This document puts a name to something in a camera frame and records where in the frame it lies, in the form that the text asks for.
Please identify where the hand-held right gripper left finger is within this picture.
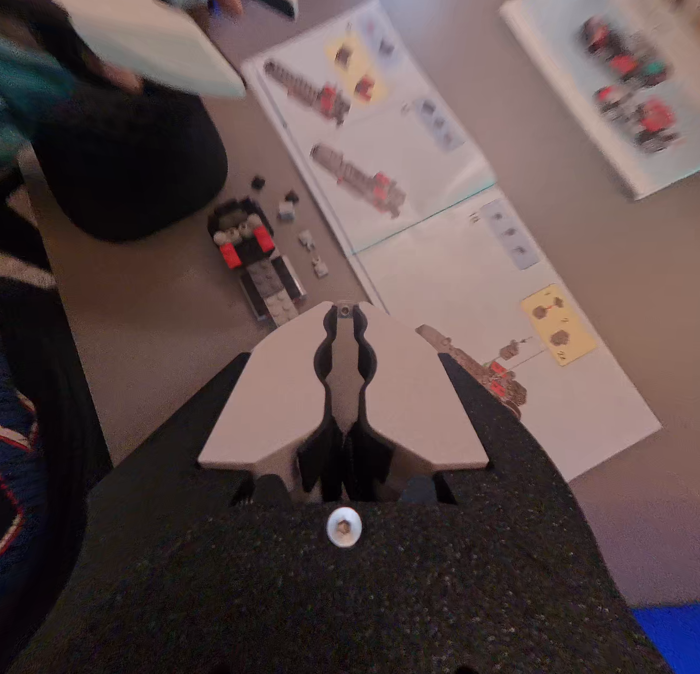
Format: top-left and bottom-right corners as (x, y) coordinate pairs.
(198, 301), (345, 503)

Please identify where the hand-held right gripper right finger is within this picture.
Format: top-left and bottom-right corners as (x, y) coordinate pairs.
(349, 301), (490, 502)

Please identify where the toy brick truck model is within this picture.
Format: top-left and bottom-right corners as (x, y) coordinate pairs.
(207, 196), (308, 326)

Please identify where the person's left forearm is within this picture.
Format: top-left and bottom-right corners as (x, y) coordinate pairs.
(0, 35), (74, 166)

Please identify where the grey desk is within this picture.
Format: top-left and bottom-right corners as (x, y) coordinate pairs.
(16, 0), (700, 609)

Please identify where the black dimpled wrist pad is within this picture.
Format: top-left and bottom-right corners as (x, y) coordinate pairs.
(33, 81), (229, 244)

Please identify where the open instruction booklet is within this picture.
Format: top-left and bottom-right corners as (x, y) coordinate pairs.
(241, 0), (664, 482)

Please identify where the closed instruction booklet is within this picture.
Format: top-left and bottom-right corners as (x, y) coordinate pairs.
(499, 0), (700, 201)

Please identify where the blue plastic object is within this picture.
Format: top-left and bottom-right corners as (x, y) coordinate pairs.
(631, 606), (700, 674)

